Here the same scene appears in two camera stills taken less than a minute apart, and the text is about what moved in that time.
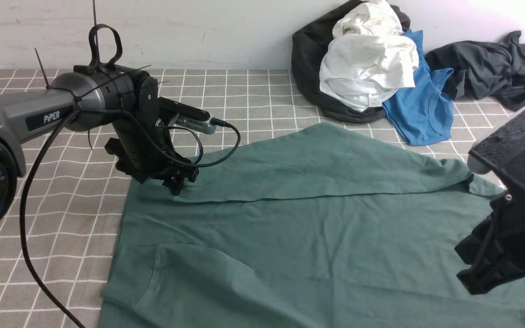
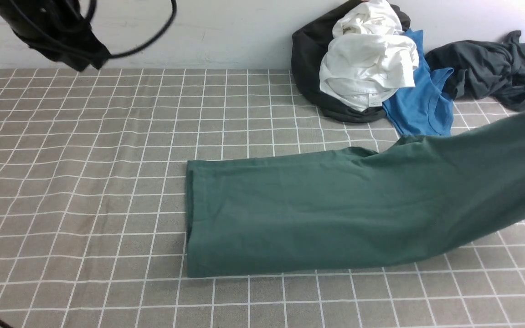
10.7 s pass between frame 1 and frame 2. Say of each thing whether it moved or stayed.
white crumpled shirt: stayed
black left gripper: moved
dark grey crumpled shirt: stayed
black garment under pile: stayed
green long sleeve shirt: moved
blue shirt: stayed
